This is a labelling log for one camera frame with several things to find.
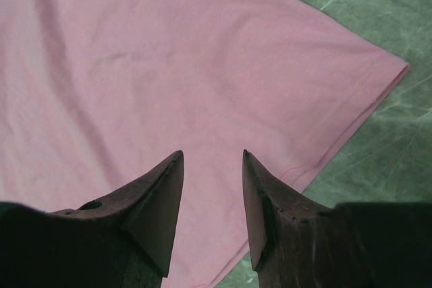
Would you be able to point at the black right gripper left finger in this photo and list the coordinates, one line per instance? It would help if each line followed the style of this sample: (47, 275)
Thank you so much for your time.
(123, 239)

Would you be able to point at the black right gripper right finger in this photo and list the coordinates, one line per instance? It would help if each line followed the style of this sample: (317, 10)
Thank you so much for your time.
(296, 242)

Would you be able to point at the light pink t shirt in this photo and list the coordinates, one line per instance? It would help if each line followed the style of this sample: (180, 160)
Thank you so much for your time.
(94, 93)

